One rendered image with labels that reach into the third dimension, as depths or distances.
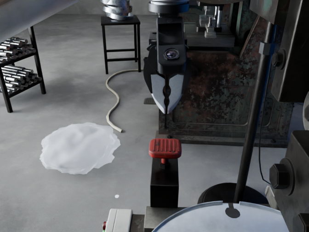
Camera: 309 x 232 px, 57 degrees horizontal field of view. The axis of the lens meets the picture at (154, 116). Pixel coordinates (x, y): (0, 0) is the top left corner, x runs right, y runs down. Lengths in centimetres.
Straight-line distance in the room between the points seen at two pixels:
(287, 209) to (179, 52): 27
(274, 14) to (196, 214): 29
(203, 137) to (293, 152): 175
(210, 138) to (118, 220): 144
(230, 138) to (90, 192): 99
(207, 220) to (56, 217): 119
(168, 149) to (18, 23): 39
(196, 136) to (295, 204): 175
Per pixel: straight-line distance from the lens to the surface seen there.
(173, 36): 49
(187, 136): 201
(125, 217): 66
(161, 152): 60
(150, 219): 63
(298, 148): 28
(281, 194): 32
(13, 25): 34
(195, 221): 45
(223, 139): 203
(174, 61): 45
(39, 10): 33
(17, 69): 276
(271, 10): 32
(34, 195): 172
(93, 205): 158
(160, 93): 56
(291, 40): 29
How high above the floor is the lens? 111
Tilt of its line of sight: 29 degrees down
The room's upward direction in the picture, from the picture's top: straight up
